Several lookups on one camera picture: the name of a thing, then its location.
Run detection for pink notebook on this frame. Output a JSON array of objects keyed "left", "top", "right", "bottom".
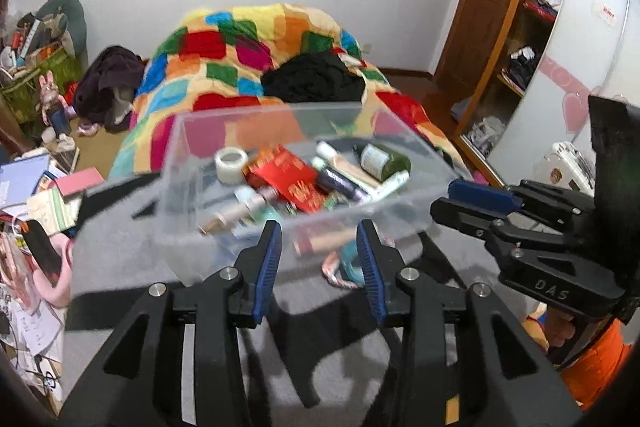
[{"left": 54, "top": 167, "right": 105, "bottom": 198}]

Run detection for red tea packet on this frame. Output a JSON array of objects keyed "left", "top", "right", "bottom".
[{"left": 243, "top": 146, "right": 333, "bottom": 214}]

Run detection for red and white rope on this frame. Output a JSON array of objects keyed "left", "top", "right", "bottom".
[{"left": 320, "top": 252, "right": 366, "bottom": 290}]

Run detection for white case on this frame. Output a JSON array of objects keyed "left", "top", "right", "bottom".
[{"left": 532, "top": 141, "right": 598, "bottom": 198}]

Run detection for clear plastic storage box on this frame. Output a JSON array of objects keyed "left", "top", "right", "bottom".
[{"left": 152, "top": 103, "right": 466, "bottom": 288}]

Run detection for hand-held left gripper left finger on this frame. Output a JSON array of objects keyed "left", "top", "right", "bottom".
[{"left": 59, "top": 219, "right": 283, "bottom": 427}]

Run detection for green bottle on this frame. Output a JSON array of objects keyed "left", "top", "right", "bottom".
[{"left": 352, "top": 143, "right": 412, "bottom": 182}]

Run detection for teal object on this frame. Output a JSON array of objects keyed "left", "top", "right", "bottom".
[{"left": 340, "top": 239, "right": 371, "bottom": 283}]

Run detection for gold tube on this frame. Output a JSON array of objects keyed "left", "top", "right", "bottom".
[{"left": 197, "top": 199, "right": 251, "bottom": 238}]

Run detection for pink plastic object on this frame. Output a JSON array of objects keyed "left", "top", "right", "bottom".
[{"left": 0, "top": 232, "right": 76, "bottom": 308}]

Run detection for pink tube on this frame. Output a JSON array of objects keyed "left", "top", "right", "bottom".
[{"left": 292, "top": 227, "right": 358, "bottom": 258}]

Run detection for colourful patchwork blanket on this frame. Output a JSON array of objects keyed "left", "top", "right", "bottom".
[{"left": 109, "top": 3, "right": 471, "bottom": 180}]

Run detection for beige tube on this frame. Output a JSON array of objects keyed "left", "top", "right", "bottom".
[{"left": 327, "top": 155, "right": 383, "bottom": 190}]

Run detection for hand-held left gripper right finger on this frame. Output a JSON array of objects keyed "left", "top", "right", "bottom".
[{"left": 356, "top": 219, "right": 583, "bottom": 427}]

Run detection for rabbit plush toy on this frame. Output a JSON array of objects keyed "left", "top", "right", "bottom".
[{"left": 37, "top": 74, "right": 76, "bottom": 142}]

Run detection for green and white booklet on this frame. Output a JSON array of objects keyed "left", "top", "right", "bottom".
[{"left": 27, "top": 189, "right": 81, "bottom": 235}]

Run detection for black and orange tool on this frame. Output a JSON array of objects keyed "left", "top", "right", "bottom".
[{"left": 24, "top": 219, "right": 63, "bottom": 278}]

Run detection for dark folded clothes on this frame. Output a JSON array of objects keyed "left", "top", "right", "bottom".
[{"left": 507, "top": 47, "right": 541, "bottom": 88}]

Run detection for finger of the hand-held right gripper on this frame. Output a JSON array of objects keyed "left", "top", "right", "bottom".
[
  {"left": 446, "top": 179, "right": 596, "bottom": 228},
  {"left": 430, "top": 199, "right": 596, "bottom": 278}
]

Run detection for blue and white book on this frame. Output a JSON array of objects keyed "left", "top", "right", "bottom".
[{"left": 0, "top": 154, "right": 51, "bottom": 208}]

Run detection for person's right hand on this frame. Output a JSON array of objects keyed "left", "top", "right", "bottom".
[{"left": 542, "top": 307, "right": 576, "bottom": 358}]

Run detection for person's right forearm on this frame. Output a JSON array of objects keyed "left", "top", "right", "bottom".
[{"left": 522, "top": 312, "right": 633, "bottom": 410}]

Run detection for grey and black blanket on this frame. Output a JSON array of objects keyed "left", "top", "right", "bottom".
[{"left": 62, "top": 172, "right": 551, "bottom": 427}]

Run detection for white tube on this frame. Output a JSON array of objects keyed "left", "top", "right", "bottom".
[{"left": 370, "top": 171, "right": 411, "bottom": 202}]

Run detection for dark tube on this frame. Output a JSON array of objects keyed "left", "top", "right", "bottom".
[{"left": 315, "top": 167, "right": 373, "bottom": 202}]

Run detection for white cloth on floor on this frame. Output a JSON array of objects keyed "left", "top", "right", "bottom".
[{"left": 470, "top": 116, "right": 507, "bottom": 150}]

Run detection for wooden wardrobe shelf unit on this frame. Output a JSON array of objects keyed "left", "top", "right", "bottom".
[{"left": 452, "top": 0, "right": 573, "bottom": 158}]

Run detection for green bag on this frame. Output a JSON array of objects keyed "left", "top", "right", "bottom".
[{"left": 0, "top": 47, "right": 83, "bottom": 122}]

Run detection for black garment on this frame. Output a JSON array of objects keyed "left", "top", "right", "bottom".
[{"left": 261, "top": 51, "right": 366, "bottom": 104}]

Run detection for dark purple garment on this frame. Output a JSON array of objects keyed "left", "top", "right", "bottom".
[{"left": 72, "top": 46, "right": 146, "bottom": 135}]

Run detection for clear tape roll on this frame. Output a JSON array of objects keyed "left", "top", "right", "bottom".
[{"left": 215, "top": 147, "right": 250, "bottom": 182}]

